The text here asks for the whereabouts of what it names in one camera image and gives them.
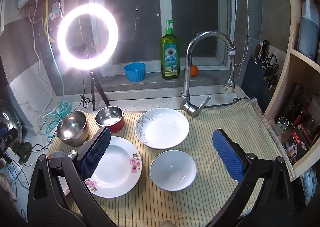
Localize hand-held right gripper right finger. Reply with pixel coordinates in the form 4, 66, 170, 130
207, 128, 304, 227

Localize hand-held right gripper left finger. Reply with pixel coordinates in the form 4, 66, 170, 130
27, 127, 118, 227

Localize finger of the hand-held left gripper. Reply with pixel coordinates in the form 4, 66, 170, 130
0, 128, 19, 140

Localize white pink-flower plate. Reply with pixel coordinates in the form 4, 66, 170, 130
47, 136, 142, 198

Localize gold-sided steel bowl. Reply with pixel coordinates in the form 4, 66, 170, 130
56, 111, 89, 147

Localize red-sided steel bowl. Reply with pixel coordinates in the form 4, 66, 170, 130
95, 106, 125, 133

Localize white leaf-print plate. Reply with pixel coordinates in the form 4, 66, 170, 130
135, 108, 190, 149

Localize person's left forearm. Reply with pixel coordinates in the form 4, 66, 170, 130
0, 172, 18, 202

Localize dark green object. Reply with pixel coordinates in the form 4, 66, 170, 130
14, 142, 33, 161

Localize steel pot lid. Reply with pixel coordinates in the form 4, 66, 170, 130
0, 99, 24, 142

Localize yellow striped cloth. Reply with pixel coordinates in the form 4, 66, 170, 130
47, 97, 295, 227

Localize black tripod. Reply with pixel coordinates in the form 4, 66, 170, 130
89, 71, 111, 112

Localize small glass cup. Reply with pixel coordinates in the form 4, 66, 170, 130
275, 117, 290, 135

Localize red printed box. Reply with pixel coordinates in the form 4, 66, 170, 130
284, 127, 310, 165

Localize dark knife block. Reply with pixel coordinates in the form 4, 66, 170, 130
240, 58, 279, 104

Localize dark glass bottle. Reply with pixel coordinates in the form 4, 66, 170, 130
282, 82, 304, 122

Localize chrome faucet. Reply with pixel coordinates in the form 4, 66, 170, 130
181, 30, 237, 119

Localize blue wipes packet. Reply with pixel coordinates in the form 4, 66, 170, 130
301, 167, 318, 200

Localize blue ribbed cup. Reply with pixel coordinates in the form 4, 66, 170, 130
124, 62, 146, 83

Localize wooden shelf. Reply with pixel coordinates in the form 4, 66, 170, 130
264, 0, 320, 182

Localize green dish soap bottle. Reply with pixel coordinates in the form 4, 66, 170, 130
160, 20, 181, 80

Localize window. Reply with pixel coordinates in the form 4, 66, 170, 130
94, 0, 234, 75

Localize translucent oil jug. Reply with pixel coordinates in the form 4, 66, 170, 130
297, 0, 320, 61

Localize black cable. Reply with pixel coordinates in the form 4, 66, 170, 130
79, 93, 91, 112

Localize teal cable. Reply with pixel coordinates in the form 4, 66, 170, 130
46, 24, 70, 140

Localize white cable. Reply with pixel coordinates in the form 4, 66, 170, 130
31, 0, 54, 117

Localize black-handled scissors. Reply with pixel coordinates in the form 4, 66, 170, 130
260, 51, 277, 70

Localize ring light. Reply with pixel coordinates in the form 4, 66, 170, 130
57, 3, 119, 70

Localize yellow hose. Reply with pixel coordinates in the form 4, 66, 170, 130
44, 0, 56, 42

